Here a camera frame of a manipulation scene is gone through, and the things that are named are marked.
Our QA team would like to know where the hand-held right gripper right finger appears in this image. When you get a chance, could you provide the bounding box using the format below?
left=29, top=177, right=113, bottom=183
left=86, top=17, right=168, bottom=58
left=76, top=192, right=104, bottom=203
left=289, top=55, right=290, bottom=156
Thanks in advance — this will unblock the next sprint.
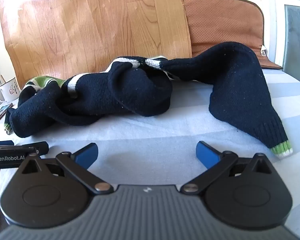
left=180, top=141, right=274, bottom=195

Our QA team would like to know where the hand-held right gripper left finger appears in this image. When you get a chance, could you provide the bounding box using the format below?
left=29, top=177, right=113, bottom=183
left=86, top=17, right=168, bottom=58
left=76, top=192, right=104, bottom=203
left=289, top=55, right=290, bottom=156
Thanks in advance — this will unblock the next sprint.
left=20, top=143, right=115, bottom=195

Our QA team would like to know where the white enamel mug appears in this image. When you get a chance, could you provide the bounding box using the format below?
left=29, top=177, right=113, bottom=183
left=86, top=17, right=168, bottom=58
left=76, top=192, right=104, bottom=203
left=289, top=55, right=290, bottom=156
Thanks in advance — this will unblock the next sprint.
left=0, top=77, right=22, bottom=102

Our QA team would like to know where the light blue striped sheet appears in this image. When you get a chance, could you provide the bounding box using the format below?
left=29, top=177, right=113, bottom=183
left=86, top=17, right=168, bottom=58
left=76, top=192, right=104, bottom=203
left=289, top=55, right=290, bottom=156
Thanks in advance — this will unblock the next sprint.
left=0, top=69, right=300, bottom=240

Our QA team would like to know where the brown perforated leather cushion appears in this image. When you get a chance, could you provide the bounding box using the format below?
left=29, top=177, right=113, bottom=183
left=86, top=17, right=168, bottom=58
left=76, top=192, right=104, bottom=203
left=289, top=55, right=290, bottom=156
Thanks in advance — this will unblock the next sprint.
left=181, top=0, right=283, bottom=70

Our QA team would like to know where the wooden cabinet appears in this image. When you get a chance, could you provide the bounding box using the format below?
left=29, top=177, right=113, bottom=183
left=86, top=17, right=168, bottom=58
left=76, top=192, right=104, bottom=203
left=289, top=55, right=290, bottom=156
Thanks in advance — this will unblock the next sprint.
left=0, top=0, right=192, bottom=87

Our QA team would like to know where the frosted glass door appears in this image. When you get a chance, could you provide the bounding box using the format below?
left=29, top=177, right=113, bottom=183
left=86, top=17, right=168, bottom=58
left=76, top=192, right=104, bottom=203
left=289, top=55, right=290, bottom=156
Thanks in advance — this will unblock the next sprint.
left=275, top=0, right=300, bottom=90

